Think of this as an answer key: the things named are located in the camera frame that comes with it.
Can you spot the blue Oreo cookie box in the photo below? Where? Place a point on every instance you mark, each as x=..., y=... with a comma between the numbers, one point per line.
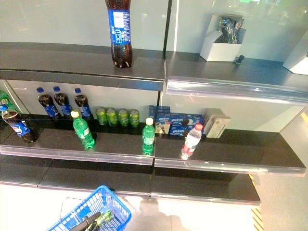
x=178, y=119
x=178, y=132

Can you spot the plain white box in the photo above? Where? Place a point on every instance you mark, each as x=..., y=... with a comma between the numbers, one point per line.
x=298, y=66

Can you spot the white open cardboard box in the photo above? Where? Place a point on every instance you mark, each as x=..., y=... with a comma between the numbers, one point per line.
x=221, y=51

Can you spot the blue plastic shopping basket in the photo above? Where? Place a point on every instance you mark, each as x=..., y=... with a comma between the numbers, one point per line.
x=72, y=216

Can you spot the small black object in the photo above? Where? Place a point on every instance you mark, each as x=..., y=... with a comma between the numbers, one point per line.
x=239, y=59

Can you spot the large Pepsi cola bottle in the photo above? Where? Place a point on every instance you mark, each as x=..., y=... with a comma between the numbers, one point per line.
x=120, y=24

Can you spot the green soda bottle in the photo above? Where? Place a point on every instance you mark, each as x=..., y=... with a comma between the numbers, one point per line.
x=3, y=101

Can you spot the yellow black hazard tape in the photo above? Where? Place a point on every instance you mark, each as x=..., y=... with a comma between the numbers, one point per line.
x=257, y=219

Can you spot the cream wafer cone box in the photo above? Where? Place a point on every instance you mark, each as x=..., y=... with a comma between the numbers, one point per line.
x=161, y=127

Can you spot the water bottle red cap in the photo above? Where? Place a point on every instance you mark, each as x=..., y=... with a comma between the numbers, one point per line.
x=191, y=142

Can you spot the dark crinkled plastic bag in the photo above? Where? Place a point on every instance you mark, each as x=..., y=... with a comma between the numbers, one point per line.
x=229, y=29

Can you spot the slim blue cookie box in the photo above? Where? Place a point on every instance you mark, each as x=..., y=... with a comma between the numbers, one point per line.
x=152, y=113

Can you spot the beige carton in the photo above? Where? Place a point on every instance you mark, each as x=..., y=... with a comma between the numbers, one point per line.
x=214, y=112
x=217, y=127

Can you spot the green Sprite bottle yellow cap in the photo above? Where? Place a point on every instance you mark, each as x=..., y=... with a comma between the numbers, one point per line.
x=83, y=132
x=148, y=139

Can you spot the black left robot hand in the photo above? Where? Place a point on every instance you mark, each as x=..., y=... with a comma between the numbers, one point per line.
x=90, y=220

